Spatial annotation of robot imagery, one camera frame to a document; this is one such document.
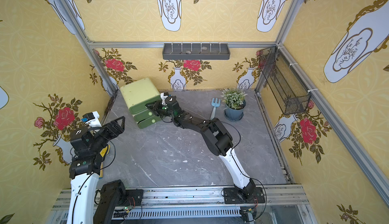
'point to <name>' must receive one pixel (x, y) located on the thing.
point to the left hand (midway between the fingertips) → (120, 120)
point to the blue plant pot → (233, 114)
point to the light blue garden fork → (215, 104)
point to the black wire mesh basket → (288, 92)
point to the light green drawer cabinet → (139, 94)
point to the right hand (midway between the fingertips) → (143, 110)
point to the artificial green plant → (233, 98)
